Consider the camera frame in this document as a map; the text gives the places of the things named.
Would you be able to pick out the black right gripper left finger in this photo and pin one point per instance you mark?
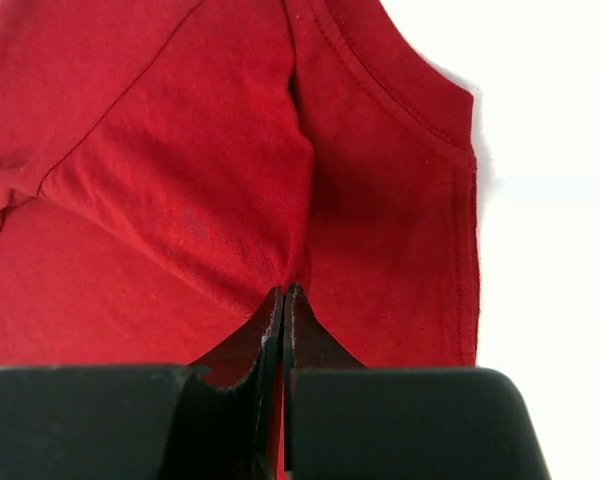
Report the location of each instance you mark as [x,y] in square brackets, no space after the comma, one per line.
[212,419]

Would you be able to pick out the dark red t shirt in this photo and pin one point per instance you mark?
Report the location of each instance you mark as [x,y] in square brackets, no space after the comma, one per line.
[164,165]

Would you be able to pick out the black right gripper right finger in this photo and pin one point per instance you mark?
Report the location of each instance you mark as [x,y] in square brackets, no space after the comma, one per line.
[343,420]

